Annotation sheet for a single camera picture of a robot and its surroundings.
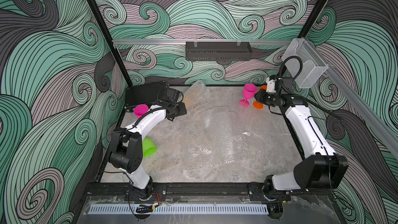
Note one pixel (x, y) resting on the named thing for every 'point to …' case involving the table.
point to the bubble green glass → (149, 149)
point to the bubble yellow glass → (197, 94)
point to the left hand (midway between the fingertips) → (182, 108)
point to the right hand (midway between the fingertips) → (255, 94)
